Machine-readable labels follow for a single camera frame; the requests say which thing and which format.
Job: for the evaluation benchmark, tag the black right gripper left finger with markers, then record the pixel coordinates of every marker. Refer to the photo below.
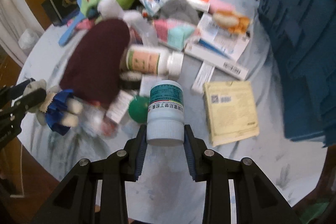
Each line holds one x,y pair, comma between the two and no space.
94,192

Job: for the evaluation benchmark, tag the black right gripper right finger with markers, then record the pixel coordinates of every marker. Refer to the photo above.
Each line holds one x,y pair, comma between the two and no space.
237,190

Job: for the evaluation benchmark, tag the small white bear plush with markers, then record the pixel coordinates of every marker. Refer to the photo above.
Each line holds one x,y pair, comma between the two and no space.
60,110

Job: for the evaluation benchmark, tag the yellow padded envelope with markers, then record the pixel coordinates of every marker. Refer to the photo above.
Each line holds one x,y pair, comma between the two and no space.
231,111

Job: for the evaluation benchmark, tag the white teal medicine bottle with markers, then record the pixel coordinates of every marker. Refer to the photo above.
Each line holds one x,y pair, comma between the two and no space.
165,118

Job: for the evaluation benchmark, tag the dark maroon cloth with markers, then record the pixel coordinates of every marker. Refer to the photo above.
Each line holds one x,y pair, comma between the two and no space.
93,69

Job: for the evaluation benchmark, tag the green bottle cap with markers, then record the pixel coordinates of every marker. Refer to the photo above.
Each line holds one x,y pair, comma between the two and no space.
138,109

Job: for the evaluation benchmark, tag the black gift box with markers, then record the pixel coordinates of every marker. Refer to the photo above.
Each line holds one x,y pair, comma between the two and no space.
60,11

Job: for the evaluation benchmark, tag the small white box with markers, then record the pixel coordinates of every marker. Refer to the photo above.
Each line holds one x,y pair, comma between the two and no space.
147,82

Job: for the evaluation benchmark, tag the white red long box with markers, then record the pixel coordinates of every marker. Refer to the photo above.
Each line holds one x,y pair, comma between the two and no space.
220,62

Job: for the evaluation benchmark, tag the large white medicine bottle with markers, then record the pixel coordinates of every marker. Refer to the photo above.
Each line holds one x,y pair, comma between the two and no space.
154,61

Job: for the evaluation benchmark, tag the orange white tiger plush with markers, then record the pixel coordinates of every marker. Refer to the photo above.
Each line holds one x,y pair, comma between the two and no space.
231,21

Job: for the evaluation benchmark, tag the pink teal sponge pack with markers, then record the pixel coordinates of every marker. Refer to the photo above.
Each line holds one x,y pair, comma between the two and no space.
175,34

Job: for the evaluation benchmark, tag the grey plush toy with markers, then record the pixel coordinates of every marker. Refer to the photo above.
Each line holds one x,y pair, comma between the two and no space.
179,10

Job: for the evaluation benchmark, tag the blue plastic storage crate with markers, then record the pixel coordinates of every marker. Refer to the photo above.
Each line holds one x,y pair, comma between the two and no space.
302,36

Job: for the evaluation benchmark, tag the blue plastic brush handle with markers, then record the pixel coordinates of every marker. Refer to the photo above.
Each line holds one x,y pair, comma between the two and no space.
68,33

